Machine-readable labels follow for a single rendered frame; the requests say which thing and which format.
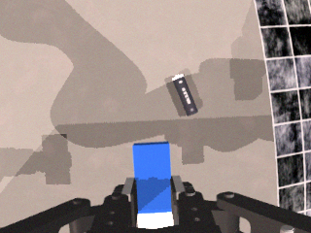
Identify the blue and white eraser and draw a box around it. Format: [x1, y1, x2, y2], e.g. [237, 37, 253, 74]
[133, 142, 173, 228]

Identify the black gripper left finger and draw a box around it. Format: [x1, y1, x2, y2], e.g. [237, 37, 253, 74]
[0, 178, 138, 233]

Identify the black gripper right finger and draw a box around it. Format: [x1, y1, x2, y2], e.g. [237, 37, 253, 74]
[170, 176, 311, 233]

